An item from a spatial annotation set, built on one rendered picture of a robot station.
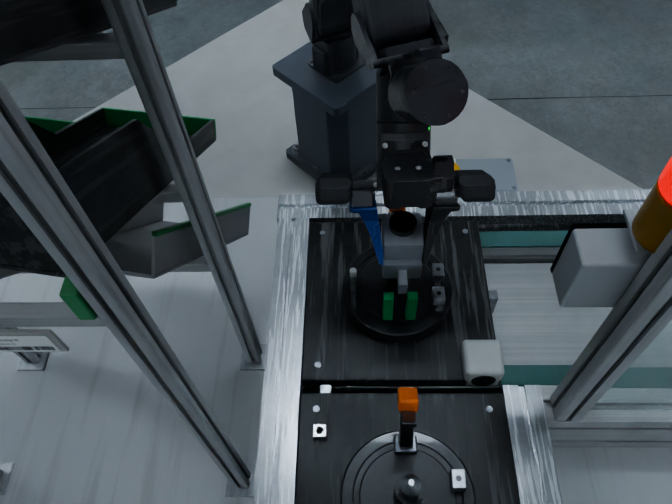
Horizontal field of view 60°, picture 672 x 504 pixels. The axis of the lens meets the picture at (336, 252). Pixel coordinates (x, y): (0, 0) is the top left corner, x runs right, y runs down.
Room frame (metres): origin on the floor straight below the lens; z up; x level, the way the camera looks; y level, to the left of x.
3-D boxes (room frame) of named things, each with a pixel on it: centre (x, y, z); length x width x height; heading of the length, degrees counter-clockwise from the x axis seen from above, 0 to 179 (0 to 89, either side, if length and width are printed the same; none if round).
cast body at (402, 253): (0.38, -0.07, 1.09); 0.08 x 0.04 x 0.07; 176
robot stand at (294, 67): (0.75, -0.02, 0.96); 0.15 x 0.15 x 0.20; 40
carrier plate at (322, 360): (0.39, -0.08, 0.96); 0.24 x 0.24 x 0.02; 86
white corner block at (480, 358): (0.28, -0.16, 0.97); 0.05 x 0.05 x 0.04; 86
